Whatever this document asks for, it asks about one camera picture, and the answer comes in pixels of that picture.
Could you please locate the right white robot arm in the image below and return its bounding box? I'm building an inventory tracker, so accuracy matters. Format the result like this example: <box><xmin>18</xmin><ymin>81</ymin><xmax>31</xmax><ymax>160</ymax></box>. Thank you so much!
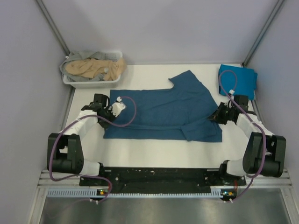
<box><xmin>208</xmin><ymin>95</ymin><xmax>286</xmax><ymax>185</ymax></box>

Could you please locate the white plastic basket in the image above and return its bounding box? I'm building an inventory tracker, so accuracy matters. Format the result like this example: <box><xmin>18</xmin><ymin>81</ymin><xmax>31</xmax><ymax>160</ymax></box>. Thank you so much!
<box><xmin>62</xmin><ymin>51</ymin><xmax>124</xmax><ymax>89</ymax></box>

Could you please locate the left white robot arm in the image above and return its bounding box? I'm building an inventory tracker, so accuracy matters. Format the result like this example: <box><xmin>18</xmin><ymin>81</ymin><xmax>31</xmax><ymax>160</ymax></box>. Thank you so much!
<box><xmin>47</xmin><ymin>94</ymin><xmax>116</xmax><ymax>185</ymax></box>

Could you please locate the left aluminium frame post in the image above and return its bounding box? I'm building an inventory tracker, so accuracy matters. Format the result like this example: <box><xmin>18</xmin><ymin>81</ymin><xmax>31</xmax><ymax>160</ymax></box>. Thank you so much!
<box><xmin>35</xmin><ymin>0</ymin><xmax>70</xmax><ymax>55</ymax></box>

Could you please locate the light blue cable duct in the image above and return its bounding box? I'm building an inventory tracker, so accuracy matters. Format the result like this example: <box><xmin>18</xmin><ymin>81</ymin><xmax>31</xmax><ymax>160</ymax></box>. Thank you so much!
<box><xmin>47</xmin><ymin>188</ymin><xmax>234</xmax><ymax>199</ymax></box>

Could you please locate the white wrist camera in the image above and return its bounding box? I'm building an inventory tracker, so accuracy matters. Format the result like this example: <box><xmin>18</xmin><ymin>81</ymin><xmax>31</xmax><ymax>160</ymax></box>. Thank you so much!
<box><xmin>228</xmin><ymin>89</ymin><xmax>235</xmax><ymax>101</ymax></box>
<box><xmin>111</xmin><ymin>97</ymin><xmax>126</xmax><ymax>118</ymax></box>

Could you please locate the aluminium frame post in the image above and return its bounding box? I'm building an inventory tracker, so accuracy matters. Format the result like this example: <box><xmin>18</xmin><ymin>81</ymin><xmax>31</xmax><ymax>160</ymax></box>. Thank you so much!
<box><xmin>35</xmin><ymin>0</ymin><xmax>70</xmax><ymax>55</ymax></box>
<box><xmin>241</xmin><ymin>0</ymin><xmax>286</xmax><ymax>67</ymax></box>

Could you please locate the grey t shirt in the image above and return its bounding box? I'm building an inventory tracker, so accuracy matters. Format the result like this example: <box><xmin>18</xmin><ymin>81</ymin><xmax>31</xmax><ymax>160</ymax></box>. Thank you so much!
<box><xmin>59</xmin><ymin>50</ymin><xmax>105</xmax><ymax>82</ymax></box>

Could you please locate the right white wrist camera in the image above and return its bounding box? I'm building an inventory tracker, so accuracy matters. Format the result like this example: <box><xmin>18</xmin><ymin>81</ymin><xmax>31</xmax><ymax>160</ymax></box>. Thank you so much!
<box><xmin>228</xmin><ymin>89</ymin><xmax>235</xmax><ymax>101</ymax></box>

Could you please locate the dark blue t shirt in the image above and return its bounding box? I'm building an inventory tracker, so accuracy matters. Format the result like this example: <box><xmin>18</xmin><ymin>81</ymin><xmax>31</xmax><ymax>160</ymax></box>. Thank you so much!
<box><xmin>104</xmin><ymin>70</ymin><xmax>222</xmax><ymax>143</ymax></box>

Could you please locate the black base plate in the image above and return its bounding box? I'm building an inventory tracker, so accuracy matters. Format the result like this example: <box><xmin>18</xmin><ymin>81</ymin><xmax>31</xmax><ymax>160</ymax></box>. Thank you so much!
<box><xmin>79</xmin><ymin>166</ymin><xmax>247</xmax><ymax>194</ymax></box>

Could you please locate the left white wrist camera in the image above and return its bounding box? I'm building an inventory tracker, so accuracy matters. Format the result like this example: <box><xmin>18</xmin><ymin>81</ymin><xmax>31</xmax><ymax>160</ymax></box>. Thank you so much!
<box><xmin>111</xmin><ymin>97</ymin><xmax>126</xmax><ymax>118</ymax></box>

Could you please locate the beige t shirt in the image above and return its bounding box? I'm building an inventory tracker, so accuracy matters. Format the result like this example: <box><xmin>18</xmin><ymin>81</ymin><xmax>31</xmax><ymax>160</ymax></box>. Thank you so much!
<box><xmin>65</xmin><ymin>58</ymin><xmax>127</xmax><ymax>81</ymax></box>

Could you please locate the folded bright blue t shirt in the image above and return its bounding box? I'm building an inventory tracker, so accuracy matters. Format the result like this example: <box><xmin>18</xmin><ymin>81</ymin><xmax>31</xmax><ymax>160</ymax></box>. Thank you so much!
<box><xmin>218</xmin><ymin>64</ymin><xmax>257</xmax><ymax>100</ymax></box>

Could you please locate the right aluminium frame post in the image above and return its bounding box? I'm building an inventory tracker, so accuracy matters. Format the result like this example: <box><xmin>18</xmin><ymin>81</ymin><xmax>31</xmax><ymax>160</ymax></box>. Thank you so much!
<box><xmin>241</xmin><ymin>0</ymin><xmax>286</xmax><ymax>67</ymax></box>

